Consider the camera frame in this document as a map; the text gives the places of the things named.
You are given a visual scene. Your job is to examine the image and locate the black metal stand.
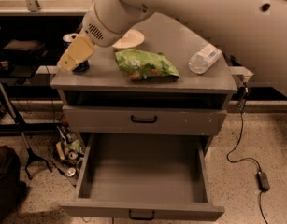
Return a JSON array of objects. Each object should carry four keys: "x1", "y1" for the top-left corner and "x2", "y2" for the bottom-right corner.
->
[{"x1": 0, "y1": 81, "x2": 51, "y2": 180}]

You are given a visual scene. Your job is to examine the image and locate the black bag on floor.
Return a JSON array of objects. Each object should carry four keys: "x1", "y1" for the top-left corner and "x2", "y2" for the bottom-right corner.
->
[{"x1": 0, "y1": 146, "x2": 26, "y2": 222}]

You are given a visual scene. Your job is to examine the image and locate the pile of cans and clutter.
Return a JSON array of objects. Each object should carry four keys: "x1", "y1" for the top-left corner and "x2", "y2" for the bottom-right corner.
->
[{"x1": 55, "y1": 115, "x2": 84, "y2": 179}]

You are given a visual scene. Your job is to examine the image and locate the closed grey upper drawer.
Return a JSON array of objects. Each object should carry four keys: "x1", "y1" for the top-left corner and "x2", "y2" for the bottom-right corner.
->
[{"x1": 63, "y1": 105, "x2": 227, "y2": 136}]

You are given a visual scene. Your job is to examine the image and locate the clear plastic water bottle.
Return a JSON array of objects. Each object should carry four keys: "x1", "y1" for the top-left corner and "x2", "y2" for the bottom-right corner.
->
[{"x1": 189, "y1": 44, "x2": 222, "y2": 75}]

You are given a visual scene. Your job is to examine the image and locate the black box on shelf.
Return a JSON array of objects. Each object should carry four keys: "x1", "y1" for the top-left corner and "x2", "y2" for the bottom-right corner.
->
[{"x1": 3, "y1": 39, "x2": 47, "y2": 59}]

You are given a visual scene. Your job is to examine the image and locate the black power adapter with cable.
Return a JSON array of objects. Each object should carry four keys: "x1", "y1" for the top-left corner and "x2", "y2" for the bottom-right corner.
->
[{"x1": 226, "y1": 88, "x2": 270, "y2": 224}]

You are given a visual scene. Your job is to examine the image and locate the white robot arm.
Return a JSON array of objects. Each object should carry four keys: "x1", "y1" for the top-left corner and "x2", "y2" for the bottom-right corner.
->
[{"x1": 58, "y1": 0, "x2": 287, "y2": 97}]

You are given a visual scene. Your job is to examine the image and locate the green chip bag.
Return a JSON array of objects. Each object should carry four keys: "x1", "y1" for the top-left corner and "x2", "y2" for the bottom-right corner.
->
[{"x1": 115, "y1": 49, "x2": 180, "y2": 81}]

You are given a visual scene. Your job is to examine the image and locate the blue pepsi can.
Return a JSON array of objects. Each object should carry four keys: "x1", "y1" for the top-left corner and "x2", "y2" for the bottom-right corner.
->
[{"x1": 59, "y1": 35, "x2": 91, "y2": 71}]

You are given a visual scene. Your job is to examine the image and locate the grey drawer cabinet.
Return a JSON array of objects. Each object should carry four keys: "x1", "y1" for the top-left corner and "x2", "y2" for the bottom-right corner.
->
[{"x1": 51, "y1": 14, "x2": 237, "y2": 150}]

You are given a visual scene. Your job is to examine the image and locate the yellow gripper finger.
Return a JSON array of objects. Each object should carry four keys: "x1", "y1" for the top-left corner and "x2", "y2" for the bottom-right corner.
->
[{"x1": 57, "y1": 34, "x2": 94, "y2": 71}]

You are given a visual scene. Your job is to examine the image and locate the open grey lower drawer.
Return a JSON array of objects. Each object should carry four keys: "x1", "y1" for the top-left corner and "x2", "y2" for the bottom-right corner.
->
[{"x1": 61, "y1": 133, "x2": 224, "y2": 221}]

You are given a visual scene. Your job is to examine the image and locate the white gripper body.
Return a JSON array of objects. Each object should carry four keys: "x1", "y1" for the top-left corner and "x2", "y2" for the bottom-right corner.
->
[{"x1": 82, "y1": 0, "x2": 140, "y2": 47}]

